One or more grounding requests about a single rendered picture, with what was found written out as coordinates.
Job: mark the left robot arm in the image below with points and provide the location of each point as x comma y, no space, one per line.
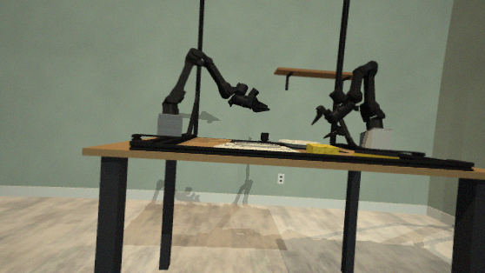
369,109

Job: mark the cream oval platter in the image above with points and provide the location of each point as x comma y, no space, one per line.
255,146

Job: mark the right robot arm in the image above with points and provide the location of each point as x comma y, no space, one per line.
224,88

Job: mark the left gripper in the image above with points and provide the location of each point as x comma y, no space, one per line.
338,114

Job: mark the cream round platter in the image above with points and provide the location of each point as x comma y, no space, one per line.
296,143

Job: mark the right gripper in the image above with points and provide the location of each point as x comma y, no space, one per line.
253,103

